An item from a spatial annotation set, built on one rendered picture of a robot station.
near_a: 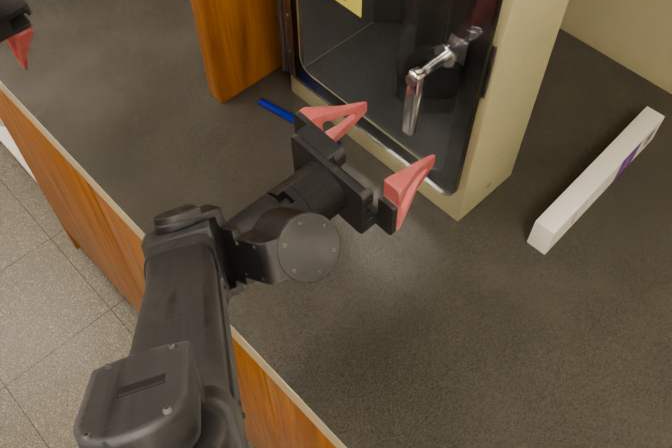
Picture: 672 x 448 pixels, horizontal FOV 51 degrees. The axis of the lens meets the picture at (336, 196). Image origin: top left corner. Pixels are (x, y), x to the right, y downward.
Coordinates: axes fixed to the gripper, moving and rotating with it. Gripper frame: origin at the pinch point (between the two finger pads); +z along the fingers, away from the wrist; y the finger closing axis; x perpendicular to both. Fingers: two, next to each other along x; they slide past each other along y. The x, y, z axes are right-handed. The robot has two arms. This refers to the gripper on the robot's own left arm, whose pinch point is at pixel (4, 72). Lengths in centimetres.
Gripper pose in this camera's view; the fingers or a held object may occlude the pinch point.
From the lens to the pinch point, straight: 94.0
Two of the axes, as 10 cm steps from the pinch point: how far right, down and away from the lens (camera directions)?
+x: -6.9, -5.9, 4.2
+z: 0.1, 5.8, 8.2
